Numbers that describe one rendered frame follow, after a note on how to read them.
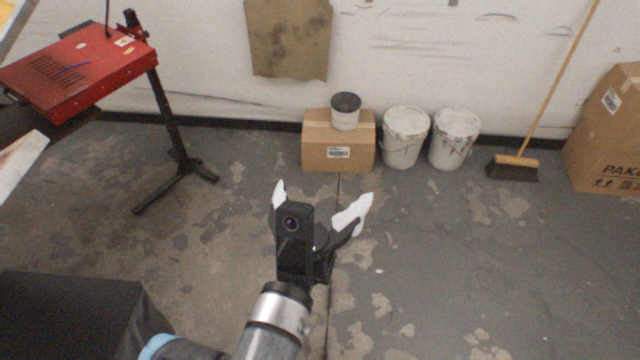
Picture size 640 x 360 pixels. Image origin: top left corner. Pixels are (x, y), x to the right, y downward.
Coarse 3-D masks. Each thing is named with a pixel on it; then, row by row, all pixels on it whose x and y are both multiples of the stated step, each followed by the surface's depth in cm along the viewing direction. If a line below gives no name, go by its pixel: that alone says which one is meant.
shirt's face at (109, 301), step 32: (0, 288) 129; (32, 288) 129; (64, 288) 129; (96, 288) 129; (128, 288) 129; (0, 320) 123; (32, 320) 123; (64, 320) 123; (96, 320) 123; (0, 352) 117; (32, 352) 116; (64, 352) 116; (96, 352) 116
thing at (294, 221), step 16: (288, 208) 49; (304, 208) 49; (288, 224) 49; (304, 224) 49; (288, 240) 51; (304, 240) 50; (288, 256) 51; (304, 256) 51; (288, 272) 52; (304, 272) 52
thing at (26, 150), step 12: (36, 132) 89; (24, 144) 86; (36, 144) 88; (0, 156) 92; (12, 156) 83; (24, 156) 85; (36, 156) 87; (0, 168) 82; (12, 168) 82; (24, 168) 84; (0, 180) 80; (12, 180) 82; (0, 192) 79; (0, 204) 79
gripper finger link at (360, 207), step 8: (368, 192) 61; (360, 200) 59; (368, 200) 60; (352, 208) 58; (360, 208) 58; (368, 208) 59; (336, 216) 58; (344, 216) 58; (352, 216) 57; (360, 216) 58; (336, 224) 57; (344, 224) 57; (360, 224) 61
